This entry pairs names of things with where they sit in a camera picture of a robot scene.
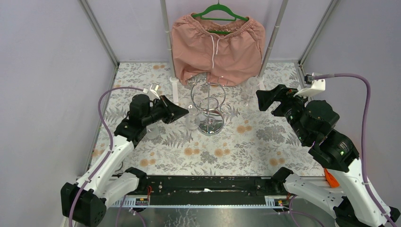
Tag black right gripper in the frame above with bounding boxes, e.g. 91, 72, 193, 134
253, 82, 312, 142

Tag chrome wine glass rack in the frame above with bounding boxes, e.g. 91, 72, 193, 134
188, 73, 227, 136

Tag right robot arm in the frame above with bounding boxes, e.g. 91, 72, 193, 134
256, 85, 401, 227

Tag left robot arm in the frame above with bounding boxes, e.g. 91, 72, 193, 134
61, 94, 189, 227

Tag floral table mat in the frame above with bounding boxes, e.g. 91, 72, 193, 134
92, 62, 323, 176

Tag pink shorts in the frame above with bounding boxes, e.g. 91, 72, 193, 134
171, 14, 266, 86

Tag orange cloth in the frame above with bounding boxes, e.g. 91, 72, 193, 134
323, 168, 340, 188

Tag green clothes hanger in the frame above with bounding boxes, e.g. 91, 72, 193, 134
191, 0, 249, 22

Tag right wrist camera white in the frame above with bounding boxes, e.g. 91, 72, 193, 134
293, 73, 326, 98

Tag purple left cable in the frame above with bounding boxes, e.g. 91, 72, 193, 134
68, 86, 145, 227

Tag purple cable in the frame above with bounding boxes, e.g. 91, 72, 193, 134
313, 73, 399, 227
68, 86, 145, 227

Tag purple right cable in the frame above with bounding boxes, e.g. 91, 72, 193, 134
313, 73, 399, 227

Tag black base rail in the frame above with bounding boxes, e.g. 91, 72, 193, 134
128, 175, 288, 206

